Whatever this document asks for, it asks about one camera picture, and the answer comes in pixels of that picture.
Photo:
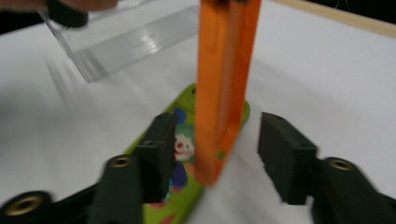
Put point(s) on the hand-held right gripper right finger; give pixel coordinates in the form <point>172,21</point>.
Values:
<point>286,158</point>

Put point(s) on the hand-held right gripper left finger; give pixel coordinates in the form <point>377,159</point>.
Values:
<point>157,161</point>

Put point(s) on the green cartoon phone case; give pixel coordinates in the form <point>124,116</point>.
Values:
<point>183,205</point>

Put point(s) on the clear plastic tray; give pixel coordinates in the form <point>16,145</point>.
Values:
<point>130,46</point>

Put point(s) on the orange phone case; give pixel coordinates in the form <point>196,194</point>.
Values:
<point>218,93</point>

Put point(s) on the light wooden table edge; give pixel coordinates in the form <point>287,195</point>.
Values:
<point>342,17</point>

